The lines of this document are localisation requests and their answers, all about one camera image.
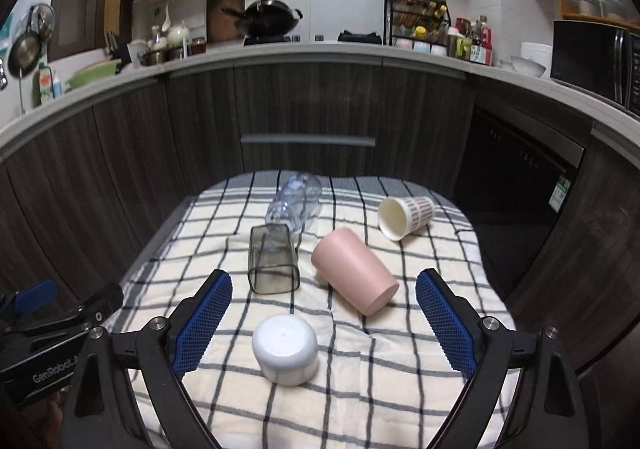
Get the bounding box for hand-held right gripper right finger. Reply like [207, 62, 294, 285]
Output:
[415, 268, 591, 449]

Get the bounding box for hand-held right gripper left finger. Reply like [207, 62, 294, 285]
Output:
[60, 269, 234, 449]

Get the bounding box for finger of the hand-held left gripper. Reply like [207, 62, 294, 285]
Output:
[0, 279, 58, 317]
[20, 283, 125, 337]

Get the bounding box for grey transparent square cup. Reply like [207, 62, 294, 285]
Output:
[248, 224, 301, 296]

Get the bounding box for pink cup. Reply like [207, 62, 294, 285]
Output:
[311, 227, 400, 316]

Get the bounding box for white cup with striped print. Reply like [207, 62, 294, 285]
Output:
[377, 195, 437, 242]

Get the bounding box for checked white cloth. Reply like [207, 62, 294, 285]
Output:
[107, 171, 518, 449]

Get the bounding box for black dishwasher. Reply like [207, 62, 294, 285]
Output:
[452, 104, 586, 300]

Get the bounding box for clear plastic bottle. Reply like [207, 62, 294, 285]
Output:
[265, 172, 323, 235]

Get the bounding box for dark wood lower cabinets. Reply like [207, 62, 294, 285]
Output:
[0, 51, 640, 370]

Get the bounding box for green dish soap bottle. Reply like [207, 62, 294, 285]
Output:
[32, 61, 55, 108]

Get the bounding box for green basin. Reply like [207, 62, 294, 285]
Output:
[67, 59, 123, 90]

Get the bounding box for hanging frying pan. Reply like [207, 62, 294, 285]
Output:
[7, 4, 56, 80]

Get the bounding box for white bowl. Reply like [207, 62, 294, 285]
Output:
[500, 55, 547, 78]

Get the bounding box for white teapot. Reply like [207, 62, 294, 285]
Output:
[166, 21, 191, 50]

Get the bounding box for dark sauce bottle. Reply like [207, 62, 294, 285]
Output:
[470, 16, 493, 66]

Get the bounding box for white rice cooker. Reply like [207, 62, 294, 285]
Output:
[520, 42, 553, 67]

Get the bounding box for gas stove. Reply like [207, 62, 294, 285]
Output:
[245, 34, 301, 46]

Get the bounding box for black spice rack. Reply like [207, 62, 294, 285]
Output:
[384, 0, 452, 57]

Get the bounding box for black microwave oven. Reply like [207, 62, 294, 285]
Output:
[550, 20, 640, 117]

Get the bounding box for wooden cutting board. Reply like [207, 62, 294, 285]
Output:
[206, 0, 247, 44]

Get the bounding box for black wok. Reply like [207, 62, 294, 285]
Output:
[221, 0, 304, 37]

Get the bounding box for grey drawer handle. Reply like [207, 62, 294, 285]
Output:
[240, 133, 377, 148]

